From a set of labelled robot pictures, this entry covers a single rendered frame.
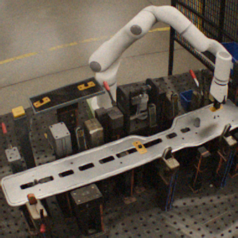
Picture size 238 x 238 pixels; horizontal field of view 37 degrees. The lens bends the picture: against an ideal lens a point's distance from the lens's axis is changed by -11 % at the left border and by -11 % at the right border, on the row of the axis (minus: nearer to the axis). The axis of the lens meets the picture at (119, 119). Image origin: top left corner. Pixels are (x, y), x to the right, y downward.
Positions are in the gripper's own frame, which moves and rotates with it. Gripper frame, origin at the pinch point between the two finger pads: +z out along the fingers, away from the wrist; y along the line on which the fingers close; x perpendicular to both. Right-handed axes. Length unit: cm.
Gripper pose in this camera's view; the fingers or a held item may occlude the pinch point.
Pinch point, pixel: (217, 104)
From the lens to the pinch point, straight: 201.8
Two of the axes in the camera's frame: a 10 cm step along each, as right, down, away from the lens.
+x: 8.9, -2.9, 3.4
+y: 4.5, 5.9, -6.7
